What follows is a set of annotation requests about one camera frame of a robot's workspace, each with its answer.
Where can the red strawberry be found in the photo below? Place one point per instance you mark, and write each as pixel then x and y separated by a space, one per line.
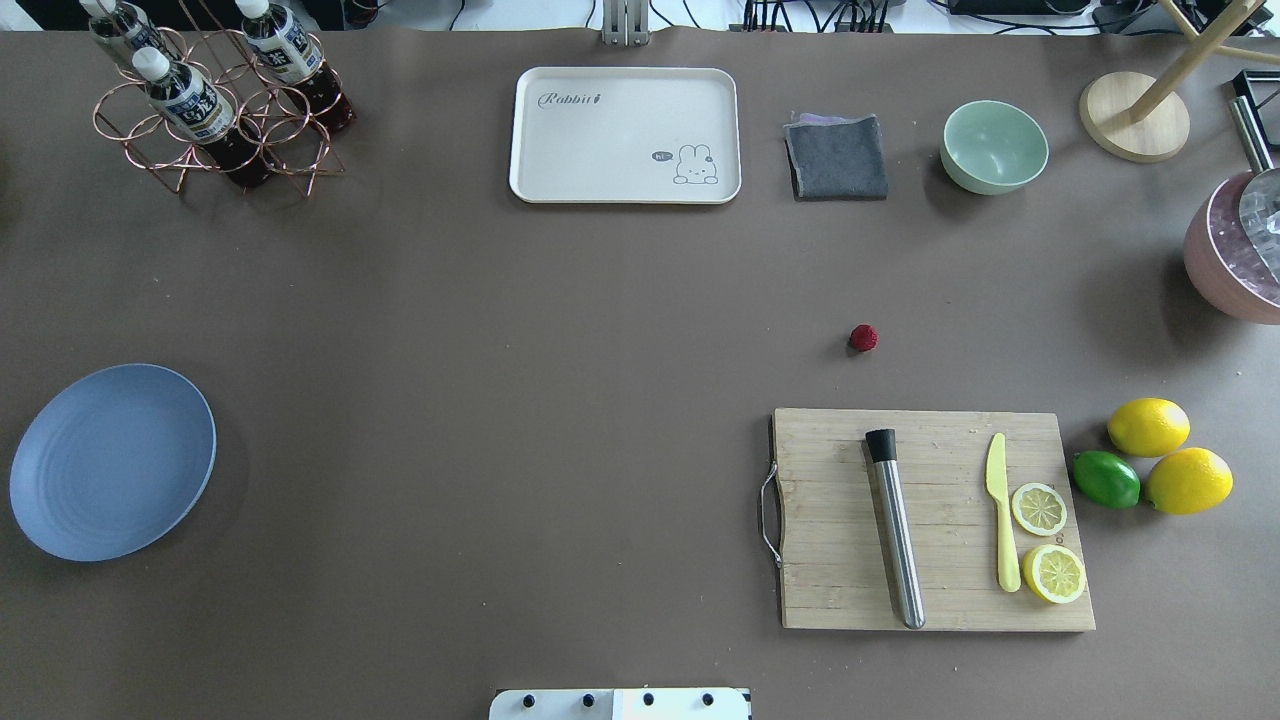
pixel 863 338

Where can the wooden cutting board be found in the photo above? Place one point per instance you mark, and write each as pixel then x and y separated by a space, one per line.
pixel 835 568

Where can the dark drink bottle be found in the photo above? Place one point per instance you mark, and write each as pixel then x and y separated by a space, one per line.
pixel 196 107
pixel 120 29
pixel 288 55

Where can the blue plate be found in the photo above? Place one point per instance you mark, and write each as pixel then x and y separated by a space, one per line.
pixel 113 462

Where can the cream rabbit tray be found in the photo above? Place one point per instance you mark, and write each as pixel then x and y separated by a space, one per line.
pixel 625 135

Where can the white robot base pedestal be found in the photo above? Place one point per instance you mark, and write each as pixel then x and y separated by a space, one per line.
pixel 623 703

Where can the wooden cup stand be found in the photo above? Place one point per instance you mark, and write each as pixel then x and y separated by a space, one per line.
pixel 1140 118

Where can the yellow plastic knife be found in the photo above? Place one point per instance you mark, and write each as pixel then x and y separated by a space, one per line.
pixel 997 487

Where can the metal ice scoop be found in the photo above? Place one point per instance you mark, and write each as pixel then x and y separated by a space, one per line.
pixel 1258 209

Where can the pink bowl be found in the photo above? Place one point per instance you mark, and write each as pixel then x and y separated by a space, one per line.
pixel 1221 261

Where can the green bowl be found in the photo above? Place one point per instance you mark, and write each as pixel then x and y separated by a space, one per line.
pixel 990 147

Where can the green lime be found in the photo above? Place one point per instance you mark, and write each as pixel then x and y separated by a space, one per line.
pixel 1106 478

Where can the lemon half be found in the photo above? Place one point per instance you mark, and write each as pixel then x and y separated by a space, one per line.
pixel 1054 573
pixel 1039 509

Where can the yellow lemon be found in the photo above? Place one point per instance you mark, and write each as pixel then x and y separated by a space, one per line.
pixel 1188 481
pixel 1148 427

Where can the copper wire bottle rack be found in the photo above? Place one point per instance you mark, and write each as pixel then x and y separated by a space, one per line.
pixel 246 104

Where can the grey folded cloth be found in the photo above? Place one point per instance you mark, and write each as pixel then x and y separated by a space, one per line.
pixel 836 157

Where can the steel muddler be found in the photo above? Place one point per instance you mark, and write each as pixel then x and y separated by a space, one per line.
pixel 881 444

